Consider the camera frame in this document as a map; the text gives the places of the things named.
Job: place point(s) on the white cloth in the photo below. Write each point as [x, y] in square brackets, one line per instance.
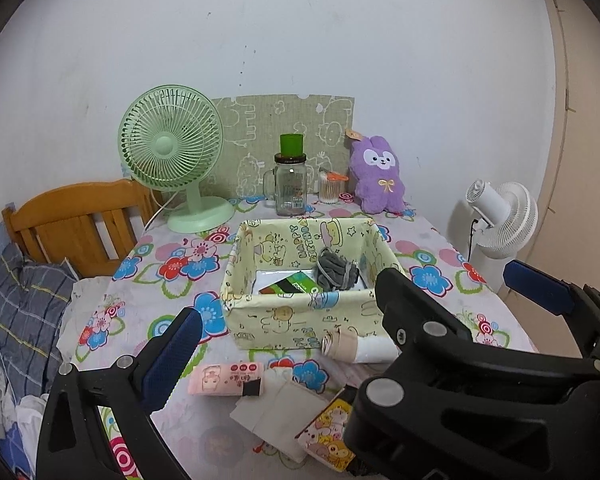
[280, 410]

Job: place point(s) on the green desk fan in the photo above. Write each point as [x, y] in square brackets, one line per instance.
[165, 145]

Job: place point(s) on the pile of clothes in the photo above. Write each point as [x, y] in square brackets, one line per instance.
[5, 420]

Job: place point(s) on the white standing fan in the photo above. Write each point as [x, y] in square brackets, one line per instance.
[510, 220]

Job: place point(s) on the beige wooden door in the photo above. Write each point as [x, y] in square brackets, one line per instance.
[580, 135]

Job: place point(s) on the green plastic cup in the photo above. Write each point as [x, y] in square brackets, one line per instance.
[291, 144]

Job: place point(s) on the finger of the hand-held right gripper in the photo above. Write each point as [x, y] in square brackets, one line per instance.
[420, 310]
[535, 285]

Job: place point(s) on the printed fabric storage box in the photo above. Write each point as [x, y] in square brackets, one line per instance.
[280, 320]

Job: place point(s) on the glass jar mug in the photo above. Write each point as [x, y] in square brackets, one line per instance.
[289, 187]

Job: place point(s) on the white crumpled sheet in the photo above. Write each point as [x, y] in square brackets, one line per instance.
[85, 305]

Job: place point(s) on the blue plaid pillow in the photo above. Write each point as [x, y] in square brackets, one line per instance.
[20, 310]

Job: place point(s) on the green black packet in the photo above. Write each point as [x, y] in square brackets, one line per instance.
[295, 284]

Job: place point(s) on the white towel roll beige band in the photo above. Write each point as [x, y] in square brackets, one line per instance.
[355, 347]

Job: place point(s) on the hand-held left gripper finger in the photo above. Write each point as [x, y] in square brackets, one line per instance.
[172, 355]

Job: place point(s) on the cotton swab jar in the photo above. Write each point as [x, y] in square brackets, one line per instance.
[329, 189]

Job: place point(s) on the yellow cartoon printed packet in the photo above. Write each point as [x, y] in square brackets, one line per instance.
[327, 430]

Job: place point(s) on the purple plush bunny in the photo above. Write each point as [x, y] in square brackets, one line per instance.
[380, 180]

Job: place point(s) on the wooden chair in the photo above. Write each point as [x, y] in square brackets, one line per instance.
[70, 220]

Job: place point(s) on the green cartoon printed board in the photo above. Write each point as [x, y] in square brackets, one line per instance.
[280, 115]

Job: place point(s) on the grey cloth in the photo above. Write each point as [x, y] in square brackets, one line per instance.
[336, 270]

